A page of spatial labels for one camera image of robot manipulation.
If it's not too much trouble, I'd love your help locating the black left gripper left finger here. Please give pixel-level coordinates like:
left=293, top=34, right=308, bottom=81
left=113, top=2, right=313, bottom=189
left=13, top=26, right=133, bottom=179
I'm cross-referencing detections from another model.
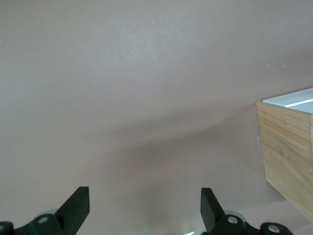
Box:
left=0, top=186, right=90, bottom=235

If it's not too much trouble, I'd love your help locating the light wooden drawer cabinet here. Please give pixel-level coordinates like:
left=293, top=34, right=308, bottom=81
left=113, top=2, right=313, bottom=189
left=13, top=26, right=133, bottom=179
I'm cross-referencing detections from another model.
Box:
left=256, top=100, right=313, bottom=217

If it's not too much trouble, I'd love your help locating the brown paper table cover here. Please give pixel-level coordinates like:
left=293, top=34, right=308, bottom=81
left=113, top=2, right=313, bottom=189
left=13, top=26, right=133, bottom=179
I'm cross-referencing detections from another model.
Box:
left=0, top=0, right=313, bottom=235

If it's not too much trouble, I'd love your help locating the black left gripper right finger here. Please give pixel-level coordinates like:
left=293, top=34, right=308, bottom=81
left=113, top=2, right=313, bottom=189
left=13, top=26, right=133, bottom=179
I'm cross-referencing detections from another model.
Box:
left=201, top=188, right=293, bottom=235

